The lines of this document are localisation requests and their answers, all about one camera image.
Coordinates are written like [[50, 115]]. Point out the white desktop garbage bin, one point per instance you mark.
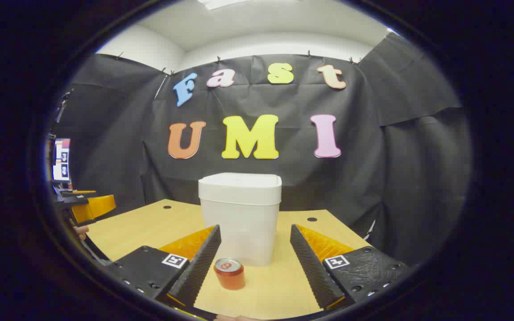
[[243, 214]]

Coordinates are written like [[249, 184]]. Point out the red pop can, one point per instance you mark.
[[230, 276]]

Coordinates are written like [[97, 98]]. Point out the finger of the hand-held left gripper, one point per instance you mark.
[[94, 207], [76, 193]]

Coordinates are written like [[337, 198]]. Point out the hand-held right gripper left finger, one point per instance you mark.
[[199, 267]]

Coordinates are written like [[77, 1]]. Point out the computer monitor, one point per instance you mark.
[[62, 160]]

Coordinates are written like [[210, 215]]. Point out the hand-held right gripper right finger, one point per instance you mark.
[[310, 267]]

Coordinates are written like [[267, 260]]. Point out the wooden desktop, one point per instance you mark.
[[275, 290]]

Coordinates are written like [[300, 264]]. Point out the black backdrop cloth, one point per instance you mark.
[[373, 178]]

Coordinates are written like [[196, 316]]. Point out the ceiling light panel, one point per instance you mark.
[[223, 3]]

